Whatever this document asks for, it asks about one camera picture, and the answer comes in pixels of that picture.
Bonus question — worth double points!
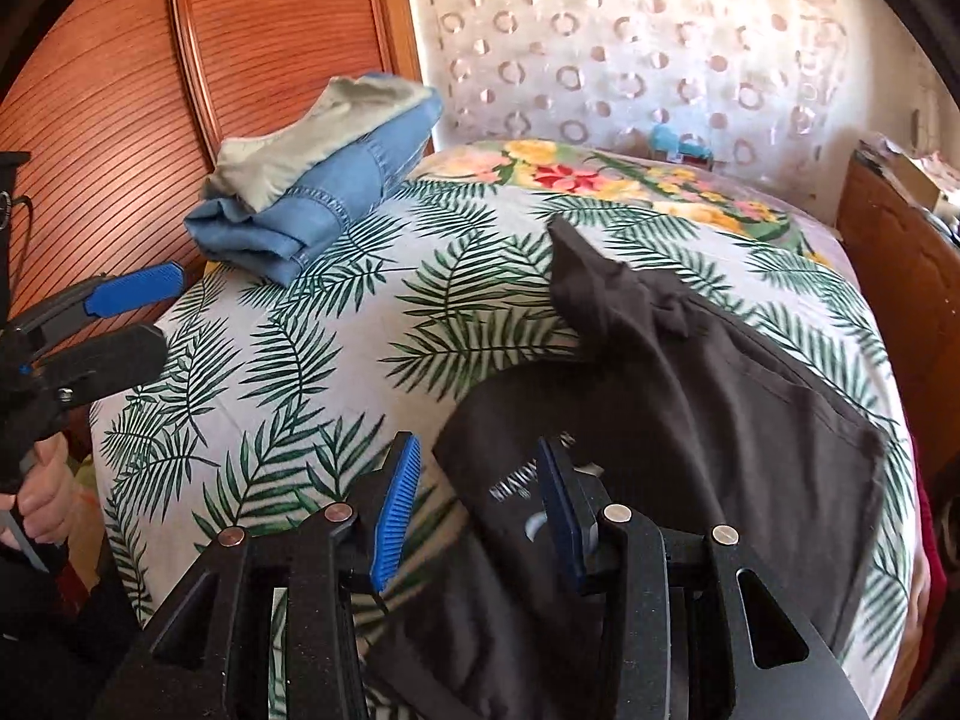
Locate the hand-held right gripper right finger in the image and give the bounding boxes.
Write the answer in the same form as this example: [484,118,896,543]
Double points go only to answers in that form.
[536,435,863,720]

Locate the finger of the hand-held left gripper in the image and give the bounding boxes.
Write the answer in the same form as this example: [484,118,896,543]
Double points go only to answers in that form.
[7,262,187,346]
[34,324,170,406]

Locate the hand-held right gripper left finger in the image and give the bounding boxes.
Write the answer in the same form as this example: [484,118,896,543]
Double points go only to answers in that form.
[97,431,422,720]

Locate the black pants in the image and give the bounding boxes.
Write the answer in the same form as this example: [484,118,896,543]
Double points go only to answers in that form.
[360,214,890,720]

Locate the person's left hand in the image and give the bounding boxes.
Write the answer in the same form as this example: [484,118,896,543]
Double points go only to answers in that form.
[0,435,76,547]

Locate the palm leaf bed cover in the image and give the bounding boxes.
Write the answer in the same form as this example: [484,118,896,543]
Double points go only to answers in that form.
[90,139,931,720]

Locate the folded blue jeans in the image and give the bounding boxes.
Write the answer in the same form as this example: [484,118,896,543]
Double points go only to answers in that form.
[184,86,443,287]

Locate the folded grey-green garment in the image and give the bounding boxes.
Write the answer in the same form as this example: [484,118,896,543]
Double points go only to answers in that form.
[206,75,436,212]

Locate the person's dark clothing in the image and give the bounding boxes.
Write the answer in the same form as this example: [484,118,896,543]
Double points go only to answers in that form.
[0,540,151,720]

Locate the red cloth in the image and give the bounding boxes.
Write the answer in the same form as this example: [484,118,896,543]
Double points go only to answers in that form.
[911,457,947,616]

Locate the small blue toy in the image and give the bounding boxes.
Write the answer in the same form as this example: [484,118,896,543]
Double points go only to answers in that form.
[649,124,713,166]

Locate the low wooden cabinet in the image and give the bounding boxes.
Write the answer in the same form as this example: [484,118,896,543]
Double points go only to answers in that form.
[836,154,960,481]

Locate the sheer curtain with circle pattern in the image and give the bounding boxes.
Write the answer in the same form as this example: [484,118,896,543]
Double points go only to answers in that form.
[401,0,848,166]

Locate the pile of household clutter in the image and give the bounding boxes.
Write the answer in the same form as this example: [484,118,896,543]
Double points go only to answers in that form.
[855,131,960,241]

